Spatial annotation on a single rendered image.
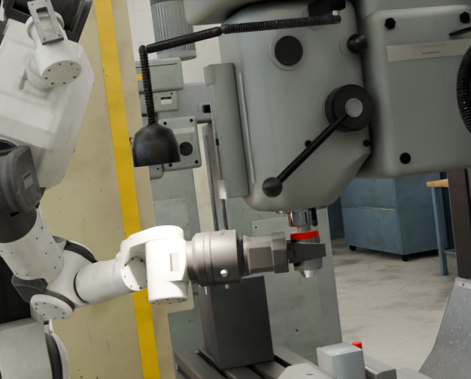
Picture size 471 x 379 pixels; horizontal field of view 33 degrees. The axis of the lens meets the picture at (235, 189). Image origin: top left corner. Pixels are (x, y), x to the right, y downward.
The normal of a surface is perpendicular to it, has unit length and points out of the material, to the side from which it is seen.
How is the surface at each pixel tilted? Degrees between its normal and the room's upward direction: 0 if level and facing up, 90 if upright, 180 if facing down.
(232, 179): 90
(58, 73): 148
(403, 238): 90
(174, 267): 72
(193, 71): 90
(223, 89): 90
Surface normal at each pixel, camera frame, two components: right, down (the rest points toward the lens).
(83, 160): 0.29, 0.01
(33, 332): 0.53, 0.06
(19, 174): 0.98, -0.16
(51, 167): 0.61, 0.72
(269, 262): -0.04, 0.06
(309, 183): 0.32, 0.48
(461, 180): -0.95, 0.13
